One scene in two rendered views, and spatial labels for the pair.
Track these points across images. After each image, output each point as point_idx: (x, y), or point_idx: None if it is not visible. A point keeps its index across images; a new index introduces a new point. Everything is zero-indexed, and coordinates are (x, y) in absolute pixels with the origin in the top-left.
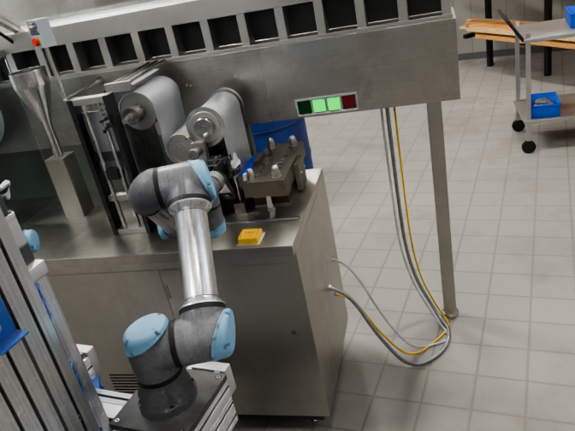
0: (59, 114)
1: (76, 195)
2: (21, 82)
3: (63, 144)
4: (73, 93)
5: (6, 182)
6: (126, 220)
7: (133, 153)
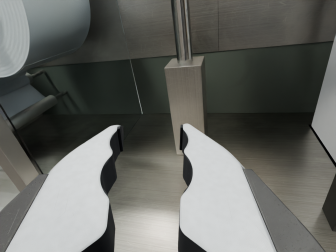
0: (165, 7)
1: (204, 126)
2: None
3: (162, 52)
4: None
5: (220, 153)
6: (301, 178)
7: None
